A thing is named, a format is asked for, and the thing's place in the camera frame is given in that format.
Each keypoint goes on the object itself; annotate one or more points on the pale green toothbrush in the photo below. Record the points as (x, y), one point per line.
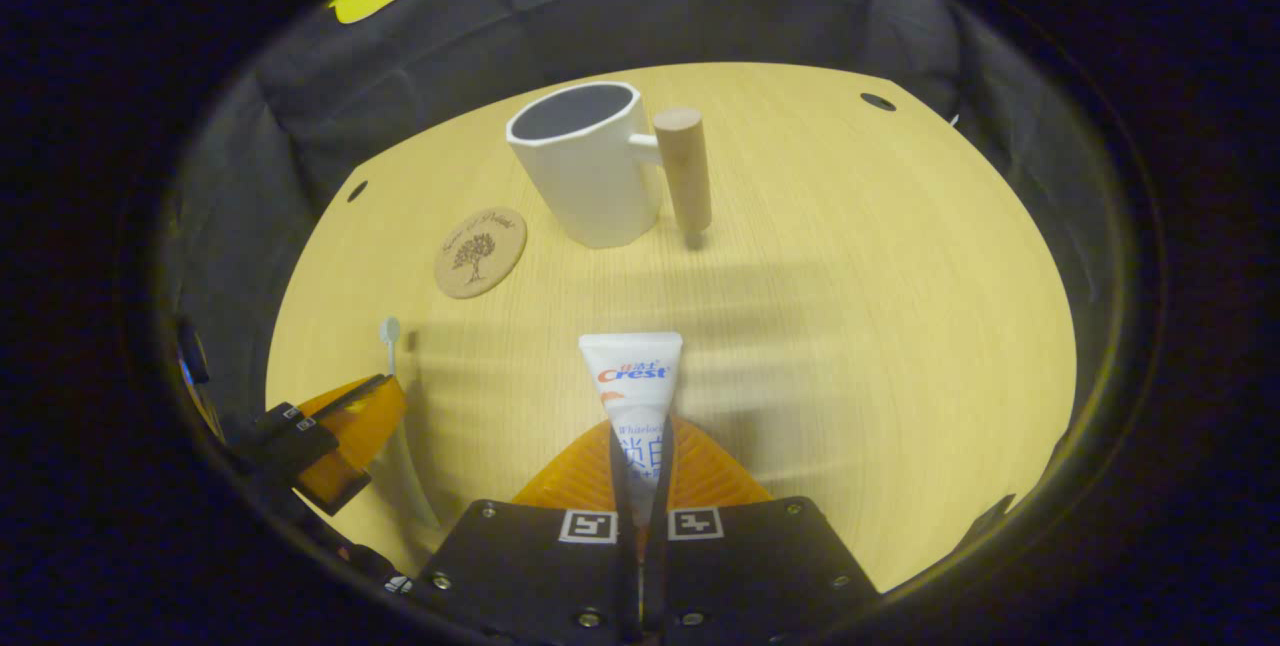
(410, 486)

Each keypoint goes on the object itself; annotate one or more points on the white toothpaste tube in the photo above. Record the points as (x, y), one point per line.
(632, 376)

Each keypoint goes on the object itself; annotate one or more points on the wooden desktop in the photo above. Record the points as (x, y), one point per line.
(850, 326)

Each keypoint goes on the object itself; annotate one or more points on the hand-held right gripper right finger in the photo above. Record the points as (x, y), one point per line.
(760, 566)

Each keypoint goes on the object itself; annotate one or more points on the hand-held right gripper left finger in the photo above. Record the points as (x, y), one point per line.
(530, 566)

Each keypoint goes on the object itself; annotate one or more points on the round cork coaster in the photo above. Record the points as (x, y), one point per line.
(480, 253)

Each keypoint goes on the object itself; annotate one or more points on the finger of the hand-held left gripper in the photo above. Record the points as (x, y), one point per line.
(300, 441)

